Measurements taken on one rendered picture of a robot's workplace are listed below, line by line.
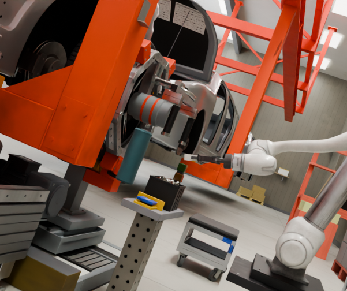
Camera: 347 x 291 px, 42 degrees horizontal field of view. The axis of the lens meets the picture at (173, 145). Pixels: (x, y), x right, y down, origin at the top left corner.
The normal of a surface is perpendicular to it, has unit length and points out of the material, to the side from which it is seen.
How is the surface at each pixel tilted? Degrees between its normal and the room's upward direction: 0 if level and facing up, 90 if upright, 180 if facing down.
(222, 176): 90
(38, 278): 90
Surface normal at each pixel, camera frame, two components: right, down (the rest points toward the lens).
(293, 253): -0.38, 0.02
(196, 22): -0.45, 0.65
